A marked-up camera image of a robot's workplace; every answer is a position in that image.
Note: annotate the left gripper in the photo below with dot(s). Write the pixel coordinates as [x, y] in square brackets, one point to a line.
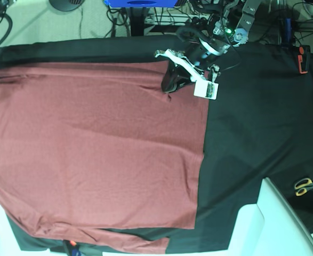
[182, 73]

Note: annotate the red long-sleeve T-shirt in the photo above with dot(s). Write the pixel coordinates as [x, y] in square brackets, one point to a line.
[89, 150]

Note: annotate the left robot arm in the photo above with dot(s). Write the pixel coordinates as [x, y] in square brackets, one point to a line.
[227, 27]

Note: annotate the blue plastic box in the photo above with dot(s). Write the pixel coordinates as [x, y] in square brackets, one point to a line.
[140, 3]

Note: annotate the black table cloth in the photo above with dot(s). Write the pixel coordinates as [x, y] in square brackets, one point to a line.
[260, 125]

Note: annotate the black round stand base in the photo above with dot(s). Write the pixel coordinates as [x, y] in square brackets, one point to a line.
[66, 5]

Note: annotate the blue clamp top right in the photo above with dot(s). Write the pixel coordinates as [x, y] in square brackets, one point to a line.
[286, 32]

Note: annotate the black orange clamp right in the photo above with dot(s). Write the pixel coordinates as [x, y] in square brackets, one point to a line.
[303, 56]

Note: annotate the blue orange clamp bottom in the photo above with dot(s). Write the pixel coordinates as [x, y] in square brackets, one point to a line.
[71, 248]

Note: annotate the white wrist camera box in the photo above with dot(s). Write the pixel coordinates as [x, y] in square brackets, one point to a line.
[206, 89]

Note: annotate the yellow-handled scissors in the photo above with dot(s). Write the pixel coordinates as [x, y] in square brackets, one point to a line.
[303, 186]

